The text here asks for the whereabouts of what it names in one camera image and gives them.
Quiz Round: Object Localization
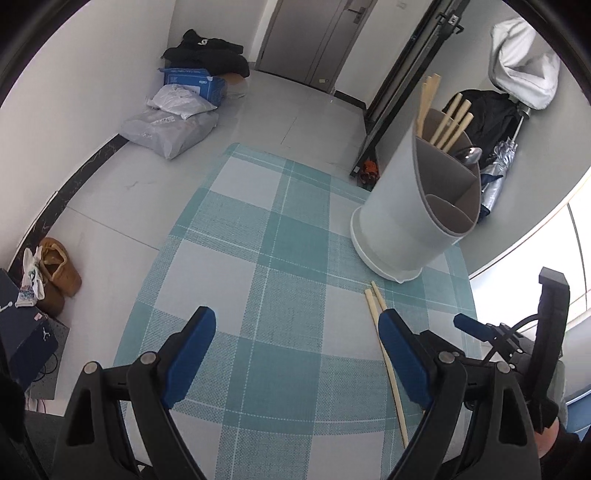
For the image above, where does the black metal rack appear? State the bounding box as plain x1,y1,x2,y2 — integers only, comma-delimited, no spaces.
349,0,465,181

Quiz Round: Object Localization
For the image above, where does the orange object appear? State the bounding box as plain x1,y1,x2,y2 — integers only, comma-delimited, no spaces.
360,159,382,188

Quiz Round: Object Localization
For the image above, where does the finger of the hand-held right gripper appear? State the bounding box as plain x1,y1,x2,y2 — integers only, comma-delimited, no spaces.
453,313,502,343

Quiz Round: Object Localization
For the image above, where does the black door lock handle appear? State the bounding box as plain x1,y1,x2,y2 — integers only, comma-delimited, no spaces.
346,0,370,24

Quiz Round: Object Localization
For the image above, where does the blue cardboard box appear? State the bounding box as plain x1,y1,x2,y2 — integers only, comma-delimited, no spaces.
158,68,227,106

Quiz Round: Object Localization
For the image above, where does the white utensil holder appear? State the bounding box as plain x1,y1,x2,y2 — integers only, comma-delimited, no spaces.
349,108,483,284

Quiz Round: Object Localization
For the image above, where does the teal plaid tablecloth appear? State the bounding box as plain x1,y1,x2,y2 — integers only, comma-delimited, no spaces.
113,143,483,480

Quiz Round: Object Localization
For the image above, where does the wooden chopstick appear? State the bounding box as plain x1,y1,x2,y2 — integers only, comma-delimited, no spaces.
429,93,462,145
438,102,468,149
416,76,432,138
364,288,409,448
370,281,389,315
444,112,475,152

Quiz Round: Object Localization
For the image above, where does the white hanging bag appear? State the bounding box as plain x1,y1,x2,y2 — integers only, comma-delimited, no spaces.
489,17,561,110

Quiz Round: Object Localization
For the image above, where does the silver folding umbrella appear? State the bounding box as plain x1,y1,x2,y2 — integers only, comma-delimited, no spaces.
478,108,532,222

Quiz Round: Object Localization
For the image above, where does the bright window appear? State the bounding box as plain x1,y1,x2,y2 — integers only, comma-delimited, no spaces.
468,175,591,333

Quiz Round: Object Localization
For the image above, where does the black hanging jacket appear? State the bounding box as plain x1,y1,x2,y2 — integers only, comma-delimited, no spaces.
457,89,522,162

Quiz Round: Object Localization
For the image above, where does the grey door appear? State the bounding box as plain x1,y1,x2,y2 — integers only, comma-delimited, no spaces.
256,0,375,90

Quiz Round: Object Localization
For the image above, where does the white patterned cloth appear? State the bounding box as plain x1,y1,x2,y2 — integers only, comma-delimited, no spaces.
16,247,47,308

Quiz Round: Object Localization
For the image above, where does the black clothing pile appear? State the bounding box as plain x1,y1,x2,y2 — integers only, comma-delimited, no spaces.
161,29,250,78

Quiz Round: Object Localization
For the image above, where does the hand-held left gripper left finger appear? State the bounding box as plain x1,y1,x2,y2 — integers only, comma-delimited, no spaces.
54,305,218,480

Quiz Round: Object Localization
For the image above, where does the grey plastic bag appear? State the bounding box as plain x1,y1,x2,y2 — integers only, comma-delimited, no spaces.
121,110,220,161

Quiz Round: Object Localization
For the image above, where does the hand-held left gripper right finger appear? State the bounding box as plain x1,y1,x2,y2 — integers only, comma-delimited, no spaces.
378,309,541,480

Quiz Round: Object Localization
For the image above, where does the brown shoe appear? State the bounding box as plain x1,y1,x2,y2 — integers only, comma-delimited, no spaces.
37,237,83,297
34,277,66,318

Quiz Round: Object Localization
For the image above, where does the black cable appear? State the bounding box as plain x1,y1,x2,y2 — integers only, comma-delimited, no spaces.
28,351,61,384

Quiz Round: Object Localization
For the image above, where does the white plastic bag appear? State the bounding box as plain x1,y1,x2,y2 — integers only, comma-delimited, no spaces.
147,84,218,120

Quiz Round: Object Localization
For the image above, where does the dark blue shoebox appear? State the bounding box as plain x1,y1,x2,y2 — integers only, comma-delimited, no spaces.
0,268,70,386

